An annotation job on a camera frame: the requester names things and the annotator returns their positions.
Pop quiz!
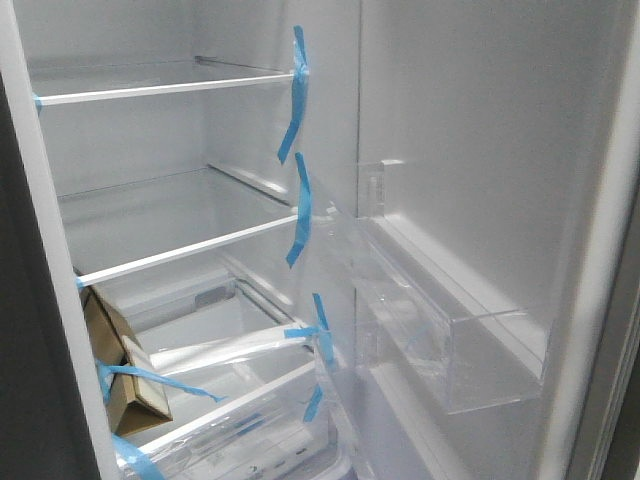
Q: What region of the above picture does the brown cardboard box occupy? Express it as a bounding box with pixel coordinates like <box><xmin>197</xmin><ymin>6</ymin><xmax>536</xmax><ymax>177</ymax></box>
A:
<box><xmin>80</xmin><ymin>287</ymin><xmax>173</xmax><ymax>436</ymax></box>

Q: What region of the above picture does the glass fridge shelf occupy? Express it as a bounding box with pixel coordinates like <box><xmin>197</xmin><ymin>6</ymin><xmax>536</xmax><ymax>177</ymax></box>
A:
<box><xmin>31</xmin><ymin>57</ymin><xmax>293</xmax><ymax>106</ymax></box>
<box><xmin>59</xmin><ymin>167</ymin><xmax>297</xmax><ymax>286</ymax></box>

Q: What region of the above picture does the clear lower crisper drawer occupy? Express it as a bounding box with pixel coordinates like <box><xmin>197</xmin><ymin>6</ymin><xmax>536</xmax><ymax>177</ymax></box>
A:
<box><xmin>129</xmin><ymin>362</ymin><xmax>354</xmax><ymax>479</ymax></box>

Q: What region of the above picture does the bottom left blue tape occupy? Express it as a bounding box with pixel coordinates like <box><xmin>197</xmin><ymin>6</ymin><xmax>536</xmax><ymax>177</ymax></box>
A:
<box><xmin>112</xmin><ymin>434</ymin><xmax>165</xmax><ymax>480</ymax></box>

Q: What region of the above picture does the lower glass drawer cover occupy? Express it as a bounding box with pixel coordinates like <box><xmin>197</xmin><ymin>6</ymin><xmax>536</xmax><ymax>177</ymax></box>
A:
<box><xmin>134</xmin><ymin>284</ymin><xmax>321</xmax><ymax>376</ymax></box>

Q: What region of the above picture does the blue tape strip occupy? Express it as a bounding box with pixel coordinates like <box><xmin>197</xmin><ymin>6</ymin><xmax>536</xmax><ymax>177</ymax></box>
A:
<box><xmin>277</xmin><ymin>25</ymin><xmax>309</xmax><ymax>164</ymax></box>
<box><xmin>286</xmin><ymin>152</ymin><xmax>312</xmax><ymax>268</ymax></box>
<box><xmin>284</xmin><ymin>293</ymin><xmax>335</xmax><ymax>365</ymax></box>

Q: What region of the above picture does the upper blue tape strip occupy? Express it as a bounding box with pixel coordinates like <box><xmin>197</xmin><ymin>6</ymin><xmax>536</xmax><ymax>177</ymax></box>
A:
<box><xmin>277</xmin><ymin>25</ymin><xmax>309</xmax><ymax>164</ymax></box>

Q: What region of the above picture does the middle blue tape strip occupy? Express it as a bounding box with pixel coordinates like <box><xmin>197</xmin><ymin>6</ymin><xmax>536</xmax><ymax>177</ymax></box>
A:
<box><xmin>286</xmin><ymin>152</ymin><xmax>312</xmax><ymax>268</ymax></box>

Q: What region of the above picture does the blue tape on cardboard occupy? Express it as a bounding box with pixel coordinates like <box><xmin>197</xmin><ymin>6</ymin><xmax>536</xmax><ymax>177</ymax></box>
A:
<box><xmin>95</xmin><ymin>360</ymin><xmax>226</xmax><ymax>403</ymax></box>

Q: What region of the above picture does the clear door shelf bin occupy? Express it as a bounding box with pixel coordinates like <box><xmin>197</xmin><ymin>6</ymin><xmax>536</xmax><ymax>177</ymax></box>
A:
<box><xmin>304</xmin><ymin>199</ymin><xmax>551</xmax><ymax>416</ymax></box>

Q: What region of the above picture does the middle glass fridge shelf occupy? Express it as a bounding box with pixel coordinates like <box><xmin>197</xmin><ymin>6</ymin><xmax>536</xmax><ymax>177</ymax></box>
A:
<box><xmin>59</xmin><ymin>167</ymin><xmax>297</xmax><ymax>286</ymax></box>

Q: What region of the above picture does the white fridge cabinet body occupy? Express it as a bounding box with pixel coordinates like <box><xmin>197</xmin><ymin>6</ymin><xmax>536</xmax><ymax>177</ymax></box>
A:
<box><xmin>1</xmin><ymin>1</ymin><xmax>369</xmax><ymax>479</ymax></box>

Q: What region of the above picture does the small blue drawer tape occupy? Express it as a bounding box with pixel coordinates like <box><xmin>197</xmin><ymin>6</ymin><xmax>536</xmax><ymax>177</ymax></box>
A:
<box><xmin>303</xmin><ymin>384</ymin><xmax>324</xmax><ymax>423</ymax></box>

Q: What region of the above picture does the white fridge door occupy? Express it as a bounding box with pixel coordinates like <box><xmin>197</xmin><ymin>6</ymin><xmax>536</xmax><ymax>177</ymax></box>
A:
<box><xmin>345</xmin><ymin>1</ymin><xmax>639</xmax><ymax>479</ymax></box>

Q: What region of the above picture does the lower blue tape strip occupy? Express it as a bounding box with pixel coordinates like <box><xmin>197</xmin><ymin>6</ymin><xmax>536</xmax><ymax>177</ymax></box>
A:
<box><xmin>284</xmin><ymin>293</ymin><xmax>335</xmax><ymax>365</ymax></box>

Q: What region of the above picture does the top glass fridge shelf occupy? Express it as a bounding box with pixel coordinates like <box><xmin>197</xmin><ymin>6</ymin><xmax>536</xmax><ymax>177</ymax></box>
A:
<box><xmin>31</xmin><ymin>57</ymin><xmax>293</xmax><ymax>106</ymax></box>

